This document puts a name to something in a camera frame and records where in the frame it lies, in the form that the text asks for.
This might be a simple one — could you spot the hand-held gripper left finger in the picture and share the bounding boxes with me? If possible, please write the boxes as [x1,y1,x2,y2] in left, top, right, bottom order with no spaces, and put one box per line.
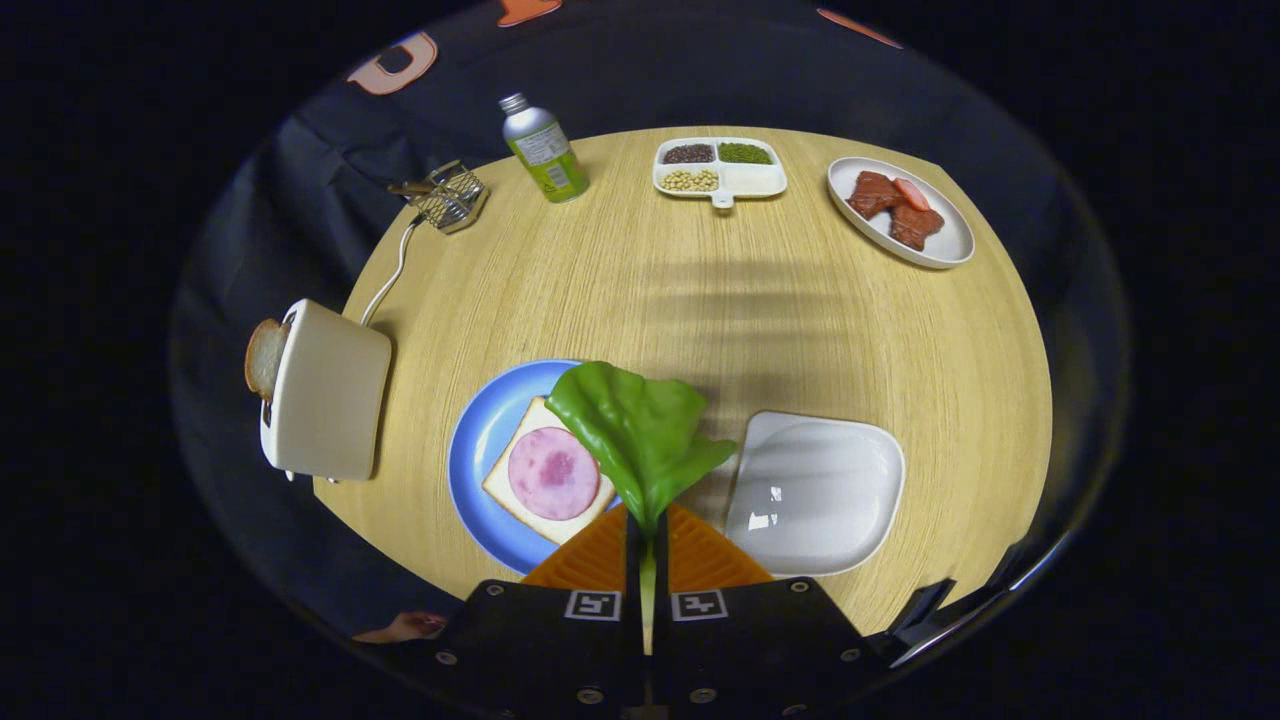
[420,503,642,720]

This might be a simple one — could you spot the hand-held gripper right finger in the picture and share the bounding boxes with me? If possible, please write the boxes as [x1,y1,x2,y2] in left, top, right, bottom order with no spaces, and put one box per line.
[655,503,881,720]

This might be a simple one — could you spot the green lettuce leaf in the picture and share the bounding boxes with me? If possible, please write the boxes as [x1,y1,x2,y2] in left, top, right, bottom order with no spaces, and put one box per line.
[545,361,739,656]

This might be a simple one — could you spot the toasted bread slice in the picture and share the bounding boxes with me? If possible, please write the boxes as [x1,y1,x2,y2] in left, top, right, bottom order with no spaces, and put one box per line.
[244,318,291,403]

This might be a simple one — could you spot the pink ham slice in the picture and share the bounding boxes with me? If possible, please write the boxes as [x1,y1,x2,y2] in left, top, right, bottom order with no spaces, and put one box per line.
[507,427,602,522]

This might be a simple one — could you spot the white bread slice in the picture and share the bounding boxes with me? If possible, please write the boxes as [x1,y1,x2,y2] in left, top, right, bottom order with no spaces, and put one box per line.
[482,396,618,546]

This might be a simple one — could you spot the white square plate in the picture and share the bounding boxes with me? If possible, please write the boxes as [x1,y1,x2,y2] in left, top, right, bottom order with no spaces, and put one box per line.
[724,410,907,578]

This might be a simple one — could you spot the blue round plate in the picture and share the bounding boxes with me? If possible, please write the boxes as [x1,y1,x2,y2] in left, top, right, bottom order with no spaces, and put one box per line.
[447,359,626,576]

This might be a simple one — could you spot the cream white toaster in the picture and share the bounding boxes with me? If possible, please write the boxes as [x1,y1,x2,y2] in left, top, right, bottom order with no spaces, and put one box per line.
[259,298,393,484]

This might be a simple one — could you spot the white divided tray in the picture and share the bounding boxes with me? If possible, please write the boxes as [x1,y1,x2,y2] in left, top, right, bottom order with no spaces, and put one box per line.
[652,137,788,209]

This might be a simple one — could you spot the silver bottle with green label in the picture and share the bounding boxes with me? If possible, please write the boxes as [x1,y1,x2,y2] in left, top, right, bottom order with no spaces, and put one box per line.
[498,92,591,204]

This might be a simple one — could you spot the brown meat piece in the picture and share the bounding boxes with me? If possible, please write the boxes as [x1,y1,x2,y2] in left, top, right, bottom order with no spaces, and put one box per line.
[847,171,904,221]
[889,203,945,251]

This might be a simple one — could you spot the white oval plate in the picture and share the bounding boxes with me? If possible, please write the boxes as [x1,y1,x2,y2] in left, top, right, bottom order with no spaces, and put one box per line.
[827,156,976,270]

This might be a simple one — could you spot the white toaster cable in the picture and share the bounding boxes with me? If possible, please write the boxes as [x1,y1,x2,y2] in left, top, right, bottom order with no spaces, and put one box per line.
[358,215,426,328]

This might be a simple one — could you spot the metal wire basket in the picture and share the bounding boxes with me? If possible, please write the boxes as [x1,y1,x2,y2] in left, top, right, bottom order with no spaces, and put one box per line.
[388,160,491,235]

